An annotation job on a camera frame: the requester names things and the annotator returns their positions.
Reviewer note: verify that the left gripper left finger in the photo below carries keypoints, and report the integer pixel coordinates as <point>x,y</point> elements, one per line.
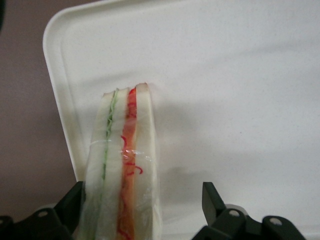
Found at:
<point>50,222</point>

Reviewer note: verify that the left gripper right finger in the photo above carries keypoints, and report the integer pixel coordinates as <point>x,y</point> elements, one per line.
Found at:
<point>225,222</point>

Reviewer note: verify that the plastic triangle sandwich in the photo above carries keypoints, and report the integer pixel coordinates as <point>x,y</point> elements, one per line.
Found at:
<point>145,150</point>

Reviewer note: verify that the cream plastic serving tray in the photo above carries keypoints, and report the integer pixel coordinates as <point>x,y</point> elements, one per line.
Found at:
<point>225,75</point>

